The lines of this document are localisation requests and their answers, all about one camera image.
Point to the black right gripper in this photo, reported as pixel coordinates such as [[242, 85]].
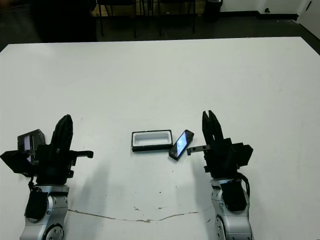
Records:
[[220, 160]]

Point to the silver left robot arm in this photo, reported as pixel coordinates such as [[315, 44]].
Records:
[[57, 202]]

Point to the black box with white insert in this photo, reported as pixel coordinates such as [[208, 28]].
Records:
[[150, 140]]

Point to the black chair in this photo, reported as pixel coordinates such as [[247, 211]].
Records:
[[175, 1], [112, 2]]

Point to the black trash bin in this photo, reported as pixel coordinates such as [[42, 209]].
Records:
[[213, 10]]

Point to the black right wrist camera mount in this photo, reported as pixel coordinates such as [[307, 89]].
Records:
[[242, 155]]

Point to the black carton box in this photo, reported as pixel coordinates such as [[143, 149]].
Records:
[[37, 136]]

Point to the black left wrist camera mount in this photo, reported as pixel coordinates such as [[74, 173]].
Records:
[[15, 160]]

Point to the black phone-like camera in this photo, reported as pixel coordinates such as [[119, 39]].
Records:
[[181, 145]]

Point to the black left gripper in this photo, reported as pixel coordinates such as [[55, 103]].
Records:
[[52, 167]]

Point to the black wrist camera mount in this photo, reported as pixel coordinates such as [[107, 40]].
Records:
[[242, 155], [15, 160]]

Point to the small black wall fitting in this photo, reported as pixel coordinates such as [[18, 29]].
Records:
[[267, 10]]

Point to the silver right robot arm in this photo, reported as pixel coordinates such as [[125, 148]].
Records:
[[225, 225]]

